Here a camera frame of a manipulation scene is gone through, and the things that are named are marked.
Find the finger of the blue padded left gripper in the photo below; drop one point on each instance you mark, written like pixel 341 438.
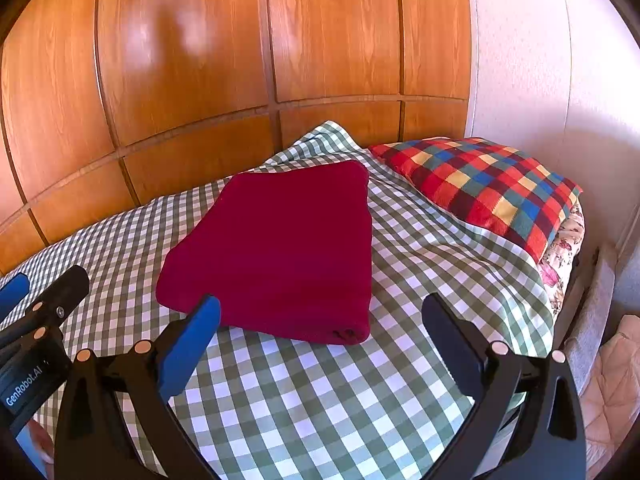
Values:
pixel 12 293

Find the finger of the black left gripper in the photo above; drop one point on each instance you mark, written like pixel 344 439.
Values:
pixel 58 300

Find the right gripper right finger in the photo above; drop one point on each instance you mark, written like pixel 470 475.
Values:
pixel 526 421

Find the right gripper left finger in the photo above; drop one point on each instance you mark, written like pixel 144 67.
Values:
pixel 92 440

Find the dark red knit garment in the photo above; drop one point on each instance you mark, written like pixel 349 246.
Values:
pixel 287 254

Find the person left hand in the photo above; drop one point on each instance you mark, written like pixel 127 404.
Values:
pixel 38 446

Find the pink quilted cushion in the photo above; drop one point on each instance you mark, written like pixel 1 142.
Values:
pixel 610 401

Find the floral mattress edge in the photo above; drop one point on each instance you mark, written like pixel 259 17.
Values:
pixel 557 263

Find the wooden panel headboard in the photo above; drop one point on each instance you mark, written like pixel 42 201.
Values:
pixel 107 104

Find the multicolour plaid pillow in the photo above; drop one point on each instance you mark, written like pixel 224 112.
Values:
pixel 498 188

